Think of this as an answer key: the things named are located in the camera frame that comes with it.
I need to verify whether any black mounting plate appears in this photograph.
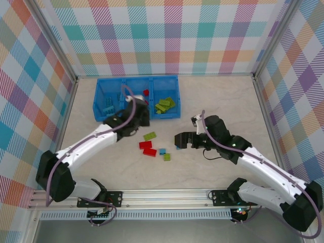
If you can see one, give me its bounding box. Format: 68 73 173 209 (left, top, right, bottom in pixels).
211 189 259 207
77 191 124 208

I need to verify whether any plaid backdrop panel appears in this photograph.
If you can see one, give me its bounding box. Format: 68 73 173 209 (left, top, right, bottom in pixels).
37 0 292 76
255 0 324 228
0 0 76 213

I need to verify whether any purple cable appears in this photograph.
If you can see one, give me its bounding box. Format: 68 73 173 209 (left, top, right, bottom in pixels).
197 109 321 240
45 85 137 227

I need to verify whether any aluminium frame rail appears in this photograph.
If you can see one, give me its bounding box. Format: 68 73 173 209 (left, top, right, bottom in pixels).
253 75 291 179
45 77 79 189
75 72 256 78

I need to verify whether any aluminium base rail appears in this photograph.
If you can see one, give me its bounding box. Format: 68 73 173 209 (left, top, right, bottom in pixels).
28 188 284 210

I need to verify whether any perforated cable duct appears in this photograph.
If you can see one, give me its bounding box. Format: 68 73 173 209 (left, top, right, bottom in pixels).
40 212 232 220

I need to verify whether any aluminium frame post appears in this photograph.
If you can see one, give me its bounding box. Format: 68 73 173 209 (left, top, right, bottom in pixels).
252 0 303 79
29 0 79 84

